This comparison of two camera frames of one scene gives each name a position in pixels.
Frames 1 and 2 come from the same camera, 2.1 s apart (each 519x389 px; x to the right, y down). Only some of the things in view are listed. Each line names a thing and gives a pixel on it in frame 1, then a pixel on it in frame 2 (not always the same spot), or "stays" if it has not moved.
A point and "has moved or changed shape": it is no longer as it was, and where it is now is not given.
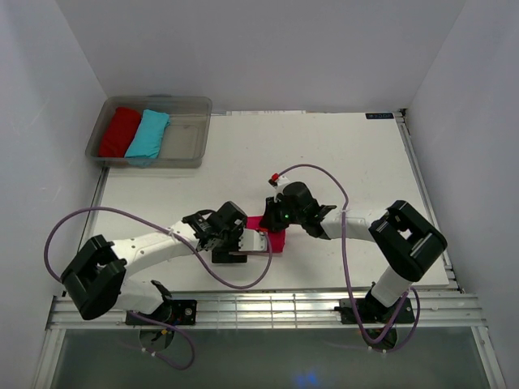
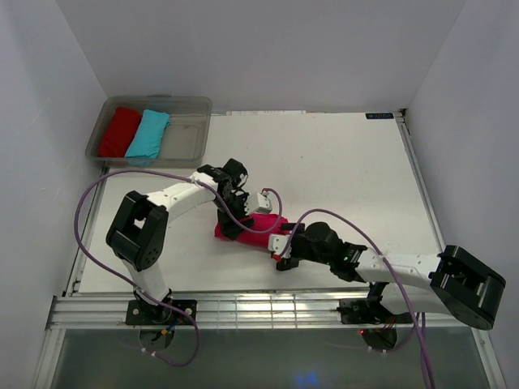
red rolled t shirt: (119, 132) stays
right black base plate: (371, 311) stays
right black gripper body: (281, 215) -> (302, 250)
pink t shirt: (276, 237) has moved or changed shape
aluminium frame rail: (455, 310) stays
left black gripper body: (229, 242) -> (236, 205)
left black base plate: (173, 312) stays
